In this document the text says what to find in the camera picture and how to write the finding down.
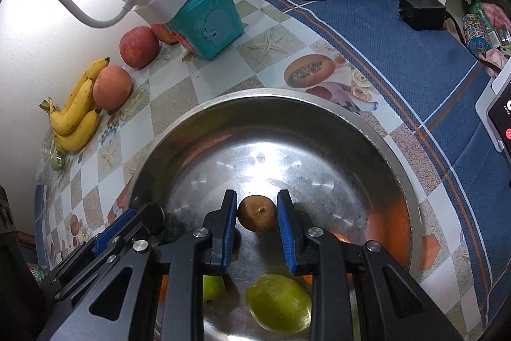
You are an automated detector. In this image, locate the patterned vinyl tablecloth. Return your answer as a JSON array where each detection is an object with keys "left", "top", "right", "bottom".
[{"left": 35, "top": 0, "right": 442, "bottom": 276}]

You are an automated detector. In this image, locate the smartphone on stand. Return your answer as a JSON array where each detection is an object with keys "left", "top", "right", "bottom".
[{"left": 476, "top": 60, "right": 511, "bottom": 162}]

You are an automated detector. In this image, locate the blue cloth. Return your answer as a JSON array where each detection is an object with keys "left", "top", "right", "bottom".
[{"left": 265, "top": 0, "right": 510, "bottom": 340}]

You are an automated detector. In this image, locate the orange top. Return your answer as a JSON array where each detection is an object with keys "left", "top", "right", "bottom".
[{"left": 366, "top": 199, "right": 410, "bottom": 268}]

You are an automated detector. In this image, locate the green mango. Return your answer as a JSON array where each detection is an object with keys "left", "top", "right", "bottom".
[
  {"left": 203, "top": 275, "right": 226, "bottom": 305},
  {"left": 245, "top": 274, "right": 312, "bottom": 333}
]

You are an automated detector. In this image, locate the brown kiwi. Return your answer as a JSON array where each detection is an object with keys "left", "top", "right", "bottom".
[{"left": 237, "top": 195, "right": 276, "bottom": 233}]

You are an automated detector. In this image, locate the red apple right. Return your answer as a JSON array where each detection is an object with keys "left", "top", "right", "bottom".
[{"left": 150, "top": 24, "right": 178, "bottom": 45}]

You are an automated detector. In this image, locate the clear bag green fruit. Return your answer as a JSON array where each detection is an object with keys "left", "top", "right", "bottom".
[{"left": 38, "top": 135, "right": 68, "bottom": 180}]

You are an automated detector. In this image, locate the yellow banana bunch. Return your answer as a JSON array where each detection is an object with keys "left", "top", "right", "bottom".
[{"left": 39, "top": 57, "right": 110, "bottom": 153}]

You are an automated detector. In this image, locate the red apple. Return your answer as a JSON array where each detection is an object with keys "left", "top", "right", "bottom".
[
  {"left": 119, "top": 26, "right": 160, "bottom": 69},
  {"left": 150, "top": 24, "right": 178, "bottom": 45},
  {"left": 93, "top": 66, "right": 133, "bottom": 111}
]

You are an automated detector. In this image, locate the red apple front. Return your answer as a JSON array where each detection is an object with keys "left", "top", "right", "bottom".
[{"left": 93, "top": 66, "right": 133, "bottom": 111}]

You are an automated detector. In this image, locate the black power adapter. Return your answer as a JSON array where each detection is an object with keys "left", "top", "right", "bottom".
[{"left": 398, "top": 0, "right": 446, "bottom": 31}]

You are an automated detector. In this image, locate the red apple middle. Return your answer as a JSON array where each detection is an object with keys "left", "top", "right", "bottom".
[{"left": 119, "top": 26, "right": 160, "bottom": 69}]

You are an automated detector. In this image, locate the large steel bowl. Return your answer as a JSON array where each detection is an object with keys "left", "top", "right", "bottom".
[{"left": 127, "top": 87, "right": 424, "bottom": 341}]

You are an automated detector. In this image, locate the teal toy box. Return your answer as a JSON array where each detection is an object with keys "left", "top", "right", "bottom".
[{"left": 165, "top": 0, "right": 244, "bottom": 60}]

